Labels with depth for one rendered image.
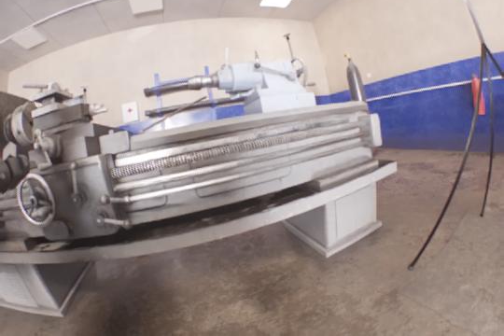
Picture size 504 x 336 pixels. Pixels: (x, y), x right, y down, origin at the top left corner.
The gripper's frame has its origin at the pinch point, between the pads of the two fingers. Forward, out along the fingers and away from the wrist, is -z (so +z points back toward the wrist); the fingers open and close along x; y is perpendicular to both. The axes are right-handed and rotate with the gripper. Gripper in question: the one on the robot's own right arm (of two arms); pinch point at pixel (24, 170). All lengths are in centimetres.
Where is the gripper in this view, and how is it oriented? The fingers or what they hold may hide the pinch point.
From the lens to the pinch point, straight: 71.6
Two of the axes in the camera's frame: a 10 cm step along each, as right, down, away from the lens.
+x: -8.1, 5.2, -2.6
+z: 3.1, 0.2, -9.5
